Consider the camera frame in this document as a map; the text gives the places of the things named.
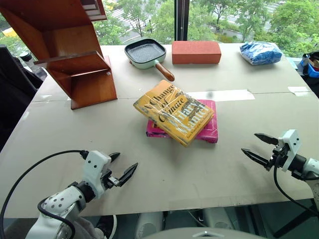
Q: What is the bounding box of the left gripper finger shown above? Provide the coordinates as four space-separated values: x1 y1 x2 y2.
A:
117 162 139 187
108 152 121 164

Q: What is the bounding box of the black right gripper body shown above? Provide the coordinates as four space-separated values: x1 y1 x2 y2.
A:
265 140 290 172

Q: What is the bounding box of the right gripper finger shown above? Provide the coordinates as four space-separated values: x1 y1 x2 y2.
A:
254 133 278 148
240 148 271 169

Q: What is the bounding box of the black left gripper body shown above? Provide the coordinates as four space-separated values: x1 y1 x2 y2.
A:
100 169 123 191

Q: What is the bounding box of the pink book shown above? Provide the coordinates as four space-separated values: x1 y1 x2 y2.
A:
145 99 220 145

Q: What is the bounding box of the yellow book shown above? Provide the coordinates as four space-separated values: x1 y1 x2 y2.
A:
133 79 215 147

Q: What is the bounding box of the brown wooden bookshelf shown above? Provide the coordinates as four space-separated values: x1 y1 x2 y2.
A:
0 0 119 111

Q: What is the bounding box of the black and white shoe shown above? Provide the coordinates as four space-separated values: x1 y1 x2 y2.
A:
95 215 118 239

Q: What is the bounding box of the pale grey rounded shape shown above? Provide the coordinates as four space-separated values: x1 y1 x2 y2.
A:
202 207 236 229
135 211 164 236

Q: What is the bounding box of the long white tape strip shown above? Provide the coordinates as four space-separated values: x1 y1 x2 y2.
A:
188 89 256 103

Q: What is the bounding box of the short white tape strip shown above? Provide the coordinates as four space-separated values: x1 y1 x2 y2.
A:
287 86 311 97

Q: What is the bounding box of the blue storage box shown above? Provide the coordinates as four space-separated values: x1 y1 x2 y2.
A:
307 62 319 79

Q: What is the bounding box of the blue plastic bag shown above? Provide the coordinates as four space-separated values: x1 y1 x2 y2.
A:
239 40 284 66

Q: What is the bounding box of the grey robot torso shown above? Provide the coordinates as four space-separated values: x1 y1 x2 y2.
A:
143 227 253 239

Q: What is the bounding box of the green square frying pan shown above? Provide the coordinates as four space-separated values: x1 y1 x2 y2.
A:
124 38 175 83

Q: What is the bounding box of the red brick block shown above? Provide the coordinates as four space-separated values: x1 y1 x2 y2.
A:
171 40 222 65

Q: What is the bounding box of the black chair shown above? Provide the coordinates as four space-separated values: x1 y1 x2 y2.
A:
0 44 45 153

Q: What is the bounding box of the clear bottle with grey cap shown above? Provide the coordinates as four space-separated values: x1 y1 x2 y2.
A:
19 52 35 68

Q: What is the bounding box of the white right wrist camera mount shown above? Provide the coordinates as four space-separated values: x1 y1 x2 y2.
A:
277 129 300 173

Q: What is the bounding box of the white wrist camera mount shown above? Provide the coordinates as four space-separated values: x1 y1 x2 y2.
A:
277 129 300 173
82 150 112 200

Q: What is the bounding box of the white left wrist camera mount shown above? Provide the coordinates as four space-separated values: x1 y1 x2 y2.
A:
82 150 112 200

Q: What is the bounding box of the black table frame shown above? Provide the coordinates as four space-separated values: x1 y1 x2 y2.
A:
249 198 319 239

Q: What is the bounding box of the black window frame post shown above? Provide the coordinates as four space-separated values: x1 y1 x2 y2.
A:
173 0 189 42

